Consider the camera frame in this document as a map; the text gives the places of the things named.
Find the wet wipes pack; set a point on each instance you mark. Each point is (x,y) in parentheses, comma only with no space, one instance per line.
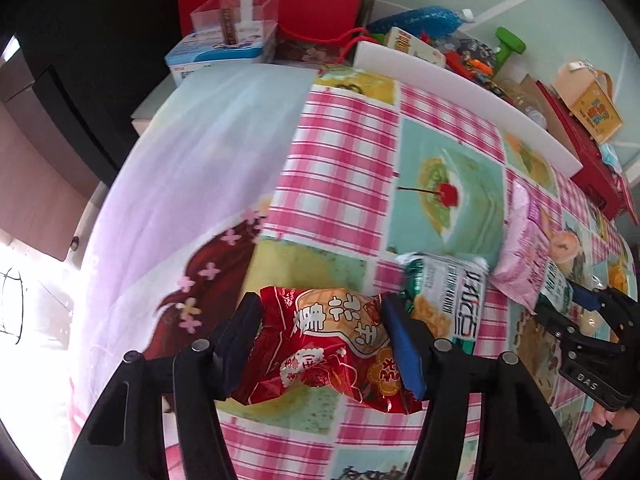
(610,156)

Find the green white biscuit packet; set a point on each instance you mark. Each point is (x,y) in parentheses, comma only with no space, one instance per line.
(450,290)

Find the printed blanket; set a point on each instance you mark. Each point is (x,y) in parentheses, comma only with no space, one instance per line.
(200,160)

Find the green dumbbell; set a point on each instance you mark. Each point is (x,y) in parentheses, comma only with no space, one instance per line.
(510,42)

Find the large red gift box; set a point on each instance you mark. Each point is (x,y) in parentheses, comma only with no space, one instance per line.
(590,170)

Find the yellow white card pack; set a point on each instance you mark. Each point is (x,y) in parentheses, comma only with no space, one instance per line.
(412,45)

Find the small red snack packet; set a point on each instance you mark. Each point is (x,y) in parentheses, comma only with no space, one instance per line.
(320,350)

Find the green cake packet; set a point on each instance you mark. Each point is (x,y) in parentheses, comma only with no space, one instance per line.
(555,287)

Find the black cabinet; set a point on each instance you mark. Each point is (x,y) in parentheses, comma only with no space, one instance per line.
(75,60)

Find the blue plastic bottle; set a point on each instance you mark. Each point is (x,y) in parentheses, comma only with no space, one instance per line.
(420,19)

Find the person's right hand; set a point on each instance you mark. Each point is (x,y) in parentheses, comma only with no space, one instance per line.
(622,419)

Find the clear plastic bottle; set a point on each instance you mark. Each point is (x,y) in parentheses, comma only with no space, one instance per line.
(530,107)

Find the toy cars pack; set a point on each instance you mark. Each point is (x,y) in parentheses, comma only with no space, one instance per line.
(475,62)

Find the pale jelly cup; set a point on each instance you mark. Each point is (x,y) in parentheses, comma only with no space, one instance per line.
(562,247)

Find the plain red box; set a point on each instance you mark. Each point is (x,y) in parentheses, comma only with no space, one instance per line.
(310,5)

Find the white foam board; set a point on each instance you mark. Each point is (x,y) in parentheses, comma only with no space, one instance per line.
(450,92)

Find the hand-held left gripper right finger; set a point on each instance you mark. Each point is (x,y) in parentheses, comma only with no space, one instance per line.
(405,355)

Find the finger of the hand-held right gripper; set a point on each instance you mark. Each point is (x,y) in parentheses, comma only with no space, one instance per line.
(560,326)
(587,297)

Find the blue white box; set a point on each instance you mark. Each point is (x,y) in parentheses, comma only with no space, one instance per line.
(215,57)

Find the pink swiss roll packet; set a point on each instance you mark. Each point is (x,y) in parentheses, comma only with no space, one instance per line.
(522,255)

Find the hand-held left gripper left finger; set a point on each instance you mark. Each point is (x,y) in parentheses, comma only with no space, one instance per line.
(240,345)

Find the red floral gift bag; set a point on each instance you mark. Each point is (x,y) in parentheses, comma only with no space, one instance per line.
(305,50)

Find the clear plastic box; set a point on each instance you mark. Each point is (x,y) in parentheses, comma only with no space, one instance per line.
(235,20)

